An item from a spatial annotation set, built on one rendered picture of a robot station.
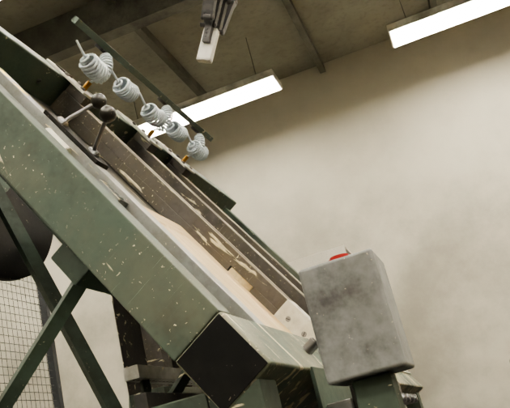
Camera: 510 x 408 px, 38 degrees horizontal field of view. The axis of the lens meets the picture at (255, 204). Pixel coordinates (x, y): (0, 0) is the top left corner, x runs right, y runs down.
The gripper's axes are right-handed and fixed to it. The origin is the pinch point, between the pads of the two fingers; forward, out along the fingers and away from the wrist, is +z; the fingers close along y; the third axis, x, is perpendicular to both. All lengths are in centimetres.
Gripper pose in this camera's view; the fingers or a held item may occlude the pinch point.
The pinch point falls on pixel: (207, 45)
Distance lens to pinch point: 150.3
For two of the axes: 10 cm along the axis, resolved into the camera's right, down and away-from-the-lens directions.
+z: -2.1, 9.6, -2.1
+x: 9.3, 1.3, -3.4
